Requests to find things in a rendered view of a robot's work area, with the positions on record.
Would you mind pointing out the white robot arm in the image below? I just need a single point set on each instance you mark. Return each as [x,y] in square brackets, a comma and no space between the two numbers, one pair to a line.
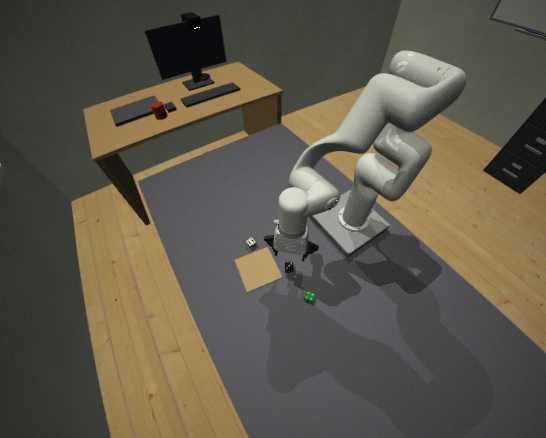
[386,100]

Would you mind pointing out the green die with white pips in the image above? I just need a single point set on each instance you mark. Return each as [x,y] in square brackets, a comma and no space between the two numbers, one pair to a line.
[309,296]

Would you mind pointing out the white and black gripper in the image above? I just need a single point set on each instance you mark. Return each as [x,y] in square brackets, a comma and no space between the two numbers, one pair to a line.
[293,246]

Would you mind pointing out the tan flat mat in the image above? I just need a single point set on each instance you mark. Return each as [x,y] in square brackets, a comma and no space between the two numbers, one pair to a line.
[258,269]

